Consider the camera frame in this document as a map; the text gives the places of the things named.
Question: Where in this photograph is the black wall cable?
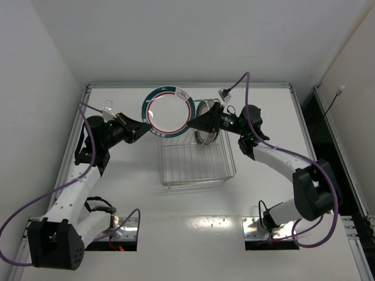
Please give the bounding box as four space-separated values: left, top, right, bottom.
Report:
323 85 346 116

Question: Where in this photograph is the wire dish rack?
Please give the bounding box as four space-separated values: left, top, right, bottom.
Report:
158 129 236 189

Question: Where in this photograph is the white plate teal rim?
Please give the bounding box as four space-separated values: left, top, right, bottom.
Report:
204 100 217 145

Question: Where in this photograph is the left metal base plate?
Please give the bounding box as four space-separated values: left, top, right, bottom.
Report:
94 216 139 242

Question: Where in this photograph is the green red striped plate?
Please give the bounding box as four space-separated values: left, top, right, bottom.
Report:
141 85 196 138
195 100 212 145

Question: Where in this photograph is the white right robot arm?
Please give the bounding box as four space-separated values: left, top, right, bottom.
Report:
187 102 342 232

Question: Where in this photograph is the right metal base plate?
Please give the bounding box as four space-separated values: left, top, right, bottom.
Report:
241 216 298 242

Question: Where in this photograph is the metal base plate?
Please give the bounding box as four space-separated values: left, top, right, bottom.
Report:
241 216 298 242
94 216 139 242

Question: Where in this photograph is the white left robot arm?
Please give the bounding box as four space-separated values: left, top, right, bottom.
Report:
27 113 151 270

